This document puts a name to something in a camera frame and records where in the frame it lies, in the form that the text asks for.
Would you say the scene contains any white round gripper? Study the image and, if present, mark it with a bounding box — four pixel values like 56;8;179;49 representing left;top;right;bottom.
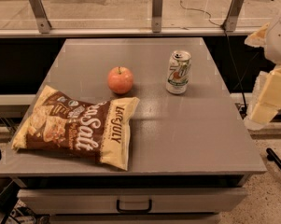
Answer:
245;9;281;124

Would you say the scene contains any red apple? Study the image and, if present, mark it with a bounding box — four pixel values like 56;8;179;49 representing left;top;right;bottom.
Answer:
107;66;133;94

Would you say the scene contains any green white soda can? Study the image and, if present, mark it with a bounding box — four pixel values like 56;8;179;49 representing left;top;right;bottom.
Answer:
166;50;191;94

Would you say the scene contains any black pole at right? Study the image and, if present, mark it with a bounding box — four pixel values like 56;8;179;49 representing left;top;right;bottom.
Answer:
266;148;281;170

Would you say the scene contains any brown yellow chip bag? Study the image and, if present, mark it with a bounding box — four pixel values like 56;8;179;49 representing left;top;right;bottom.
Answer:
11;86;139;170

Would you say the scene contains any right metal railing bracket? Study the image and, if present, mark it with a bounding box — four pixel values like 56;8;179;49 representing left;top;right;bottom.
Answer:
222;0;245;32

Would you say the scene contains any metal railing bracket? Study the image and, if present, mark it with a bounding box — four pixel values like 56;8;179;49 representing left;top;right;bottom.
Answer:
151;0;163;33
28;0;51;34
222;0;245;32

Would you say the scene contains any middle metal railing bracket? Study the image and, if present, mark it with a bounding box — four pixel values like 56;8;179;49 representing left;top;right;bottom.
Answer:
151;0;163;33

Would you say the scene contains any left metal railing bracket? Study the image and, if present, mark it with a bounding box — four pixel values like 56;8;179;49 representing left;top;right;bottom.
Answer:
28;0;51;34

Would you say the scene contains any grey drawer with black handle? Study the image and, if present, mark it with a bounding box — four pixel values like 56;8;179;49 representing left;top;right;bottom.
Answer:
18;188;246;215

